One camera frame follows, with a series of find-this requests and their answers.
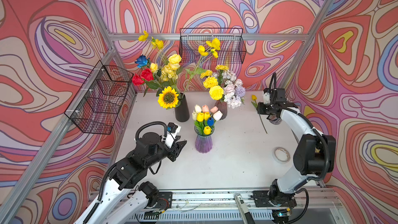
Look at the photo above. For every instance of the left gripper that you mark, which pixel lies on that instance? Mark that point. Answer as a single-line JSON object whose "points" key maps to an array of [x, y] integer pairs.
{"points": [[175, 149]]}

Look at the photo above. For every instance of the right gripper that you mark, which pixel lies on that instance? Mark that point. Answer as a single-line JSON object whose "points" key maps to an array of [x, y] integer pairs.
{"points": [[260, 110]]}

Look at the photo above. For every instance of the yellow tulip front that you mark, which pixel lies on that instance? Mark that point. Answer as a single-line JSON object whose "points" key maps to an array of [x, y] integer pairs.
{"points": [[255, 104]]}

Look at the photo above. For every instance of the yellow tulip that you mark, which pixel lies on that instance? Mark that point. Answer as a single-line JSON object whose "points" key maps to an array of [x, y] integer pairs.
{"points": [[255, 104], [200, 117]]}

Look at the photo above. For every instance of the purple glass tulip vase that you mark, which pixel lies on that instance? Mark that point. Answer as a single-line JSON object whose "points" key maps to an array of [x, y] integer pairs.
{"points": [[203, 143]]}

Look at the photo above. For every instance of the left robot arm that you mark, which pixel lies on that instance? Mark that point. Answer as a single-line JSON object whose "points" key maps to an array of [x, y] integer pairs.
{"points": [[122, 193]]}

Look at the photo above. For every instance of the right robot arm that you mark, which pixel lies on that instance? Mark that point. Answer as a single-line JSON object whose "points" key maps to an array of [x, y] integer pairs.
{"points": [[314, 156]]}

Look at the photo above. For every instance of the black vase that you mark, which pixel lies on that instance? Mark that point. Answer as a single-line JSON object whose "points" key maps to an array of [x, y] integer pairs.
{"points": [[182, 113]]}

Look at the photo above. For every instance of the red grey glass vase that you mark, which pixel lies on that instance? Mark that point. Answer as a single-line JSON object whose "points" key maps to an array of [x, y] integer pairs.
{"points": [[223, 107]]}

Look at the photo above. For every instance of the patterned pen cup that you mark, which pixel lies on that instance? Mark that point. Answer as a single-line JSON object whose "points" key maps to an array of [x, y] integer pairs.
{"points": [[274, 119]]}

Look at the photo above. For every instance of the tulip bunch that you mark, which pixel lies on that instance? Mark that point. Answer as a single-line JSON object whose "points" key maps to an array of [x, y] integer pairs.
{"points": [[214, 112]]}

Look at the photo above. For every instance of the blue tulip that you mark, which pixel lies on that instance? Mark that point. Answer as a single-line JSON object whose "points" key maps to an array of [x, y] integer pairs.
{"points": [[211, 122]]}

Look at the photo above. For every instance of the sunflower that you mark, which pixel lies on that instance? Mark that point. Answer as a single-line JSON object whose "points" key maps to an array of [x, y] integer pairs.
{"points": [[168, 98]]}

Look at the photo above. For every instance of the yellow and lilac bouquet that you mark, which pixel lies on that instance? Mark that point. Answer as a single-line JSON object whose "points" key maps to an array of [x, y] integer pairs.
{"points": [[222, 83]]}

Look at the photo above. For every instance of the white tape roll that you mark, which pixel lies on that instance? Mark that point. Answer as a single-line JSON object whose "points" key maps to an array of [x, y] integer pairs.
{"points": [[281, 155]]}

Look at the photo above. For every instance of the mixed rose bouquet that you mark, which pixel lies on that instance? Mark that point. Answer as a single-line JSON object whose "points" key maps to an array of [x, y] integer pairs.
{"points": [[157, 75]]}

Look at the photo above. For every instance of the back black wire basket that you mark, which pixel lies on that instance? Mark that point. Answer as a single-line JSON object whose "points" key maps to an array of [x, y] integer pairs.
{"points": [[233, 48]]}

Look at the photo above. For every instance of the black wire basket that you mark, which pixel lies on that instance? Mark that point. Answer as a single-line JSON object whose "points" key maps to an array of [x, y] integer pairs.
{"points": [[233, 48], [104, 92]]}

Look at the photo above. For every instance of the left black wire basket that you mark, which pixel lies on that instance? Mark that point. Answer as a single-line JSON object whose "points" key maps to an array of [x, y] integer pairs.
{"points": [[104, 92]]}

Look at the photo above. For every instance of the tool on front rail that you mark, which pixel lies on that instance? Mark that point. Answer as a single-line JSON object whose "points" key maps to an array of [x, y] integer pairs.
{"points": [[243, 209]]}

